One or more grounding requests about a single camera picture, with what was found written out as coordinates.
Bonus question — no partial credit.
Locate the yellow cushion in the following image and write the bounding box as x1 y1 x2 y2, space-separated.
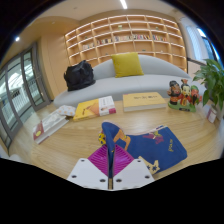
110 51 145 79

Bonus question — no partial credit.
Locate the small white patterned pouch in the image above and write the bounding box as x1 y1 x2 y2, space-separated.
55 104 77 118

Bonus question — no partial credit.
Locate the wooden wall shelf unit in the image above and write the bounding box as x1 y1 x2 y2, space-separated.
64 14 188 73

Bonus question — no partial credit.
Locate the dark framed window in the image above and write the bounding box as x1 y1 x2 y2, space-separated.
197 28 221 63

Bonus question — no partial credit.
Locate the grey framed glass door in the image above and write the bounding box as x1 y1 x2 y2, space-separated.
0 42 51 151

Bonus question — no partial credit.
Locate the white sheer curtain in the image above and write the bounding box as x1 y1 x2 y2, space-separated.
182 21 206 61

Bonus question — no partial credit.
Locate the green potted plant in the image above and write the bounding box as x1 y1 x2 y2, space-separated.
192 58 224 111

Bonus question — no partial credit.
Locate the blue printed towel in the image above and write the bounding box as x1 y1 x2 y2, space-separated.
97 121 188 179

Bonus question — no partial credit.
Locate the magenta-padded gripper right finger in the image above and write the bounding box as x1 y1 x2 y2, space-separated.
111 146 156 191

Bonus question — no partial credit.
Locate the open red white magazine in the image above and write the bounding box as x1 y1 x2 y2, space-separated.
32 110 70 145

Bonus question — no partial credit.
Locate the black bag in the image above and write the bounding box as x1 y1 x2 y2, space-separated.
63 59 97 92

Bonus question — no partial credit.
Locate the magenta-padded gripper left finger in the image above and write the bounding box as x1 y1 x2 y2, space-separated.
66 144 111 191

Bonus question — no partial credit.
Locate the large yellow book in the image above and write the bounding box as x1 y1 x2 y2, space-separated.
122 91 168 113

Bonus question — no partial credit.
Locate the three-figure cartoon statuette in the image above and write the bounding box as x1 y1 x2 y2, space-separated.
166 78 203 113

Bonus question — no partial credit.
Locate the white cup with red label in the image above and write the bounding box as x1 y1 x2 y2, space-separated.
205 106 218 124

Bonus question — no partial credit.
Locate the grey curved sofa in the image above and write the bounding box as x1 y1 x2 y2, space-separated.
53 54 201 108

